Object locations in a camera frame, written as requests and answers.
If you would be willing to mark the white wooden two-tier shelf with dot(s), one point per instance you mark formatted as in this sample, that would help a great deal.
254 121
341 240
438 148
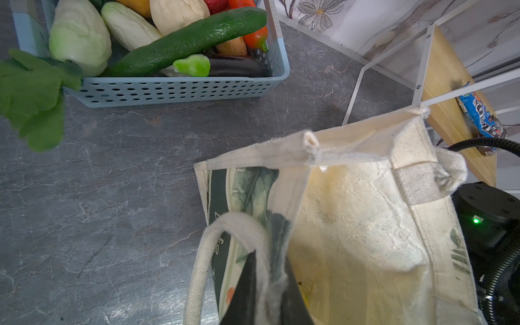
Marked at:
441 80

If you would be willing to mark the blue plastic vegetable basket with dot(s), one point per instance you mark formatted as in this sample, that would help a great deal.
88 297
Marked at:
114 92

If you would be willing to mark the blue chocolate bar packet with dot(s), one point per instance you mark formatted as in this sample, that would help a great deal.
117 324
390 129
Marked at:
487 124

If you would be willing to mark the brown potato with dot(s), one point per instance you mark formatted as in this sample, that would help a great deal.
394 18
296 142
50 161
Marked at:
234 47

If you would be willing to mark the green leafy vegetable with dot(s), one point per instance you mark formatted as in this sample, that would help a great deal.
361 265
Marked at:
32 96

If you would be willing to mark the white garlic bulb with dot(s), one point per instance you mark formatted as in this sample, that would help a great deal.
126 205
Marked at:
172 15

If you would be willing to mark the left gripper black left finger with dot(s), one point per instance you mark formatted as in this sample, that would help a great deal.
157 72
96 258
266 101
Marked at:
241 310

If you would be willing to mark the white chinese cabbage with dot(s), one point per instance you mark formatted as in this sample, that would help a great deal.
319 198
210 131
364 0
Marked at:
79 34

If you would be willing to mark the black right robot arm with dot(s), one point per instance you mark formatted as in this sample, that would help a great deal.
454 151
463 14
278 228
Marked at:
489 219

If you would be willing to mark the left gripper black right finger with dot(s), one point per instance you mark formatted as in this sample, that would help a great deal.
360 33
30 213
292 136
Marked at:
293 308

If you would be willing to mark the dark purple eggplant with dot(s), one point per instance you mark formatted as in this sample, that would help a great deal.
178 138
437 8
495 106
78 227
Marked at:
200 65

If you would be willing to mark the red chili pepper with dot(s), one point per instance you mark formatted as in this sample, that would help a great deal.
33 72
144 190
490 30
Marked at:
258 39

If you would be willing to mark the cream canvas grocery bag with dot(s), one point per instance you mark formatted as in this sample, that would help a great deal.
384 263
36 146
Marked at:
364 214

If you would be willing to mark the green cucumber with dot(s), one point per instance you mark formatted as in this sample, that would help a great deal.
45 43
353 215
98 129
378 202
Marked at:
192 39

